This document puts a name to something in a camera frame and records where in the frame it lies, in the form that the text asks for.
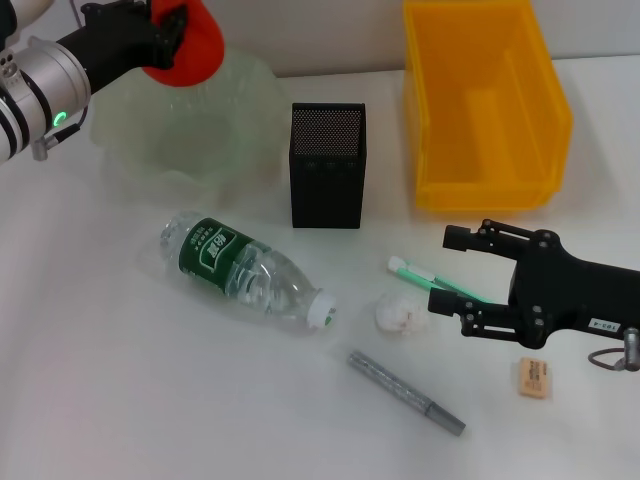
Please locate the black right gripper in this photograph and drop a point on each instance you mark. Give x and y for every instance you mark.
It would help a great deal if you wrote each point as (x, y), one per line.
(565, 290)

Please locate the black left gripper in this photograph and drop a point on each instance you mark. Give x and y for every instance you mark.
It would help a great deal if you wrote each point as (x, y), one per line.
(115, 45)

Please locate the red orange fruit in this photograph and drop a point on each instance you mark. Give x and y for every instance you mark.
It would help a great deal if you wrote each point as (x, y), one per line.
(200, 45)

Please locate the mint green utility knife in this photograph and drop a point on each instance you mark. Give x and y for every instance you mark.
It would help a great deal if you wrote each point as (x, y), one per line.
(415, 272)

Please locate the white paper ball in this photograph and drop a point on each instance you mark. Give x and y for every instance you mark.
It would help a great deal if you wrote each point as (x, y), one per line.
(402, 312)

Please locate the beige rectangular eraser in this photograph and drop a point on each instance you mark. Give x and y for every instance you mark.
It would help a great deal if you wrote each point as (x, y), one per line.
(533, 377)

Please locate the clear green label water bottle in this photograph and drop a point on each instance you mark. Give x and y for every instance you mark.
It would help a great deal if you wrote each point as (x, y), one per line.
(235, 265)

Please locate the clear glass fruit plate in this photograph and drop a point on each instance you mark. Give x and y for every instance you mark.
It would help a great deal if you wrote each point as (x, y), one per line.
(200, 130)

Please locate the silver glitter pen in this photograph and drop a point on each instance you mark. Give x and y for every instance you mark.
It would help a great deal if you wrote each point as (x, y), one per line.
(400, 390)

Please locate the black mesh pen holder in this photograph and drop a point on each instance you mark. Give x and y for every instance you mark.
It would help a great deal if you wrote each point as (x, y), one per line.
(327, 190)

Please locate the yellow plastic storage bin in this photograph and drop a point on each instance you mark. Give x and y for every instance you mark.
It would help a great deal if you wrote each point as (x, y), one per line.
(480, 100)

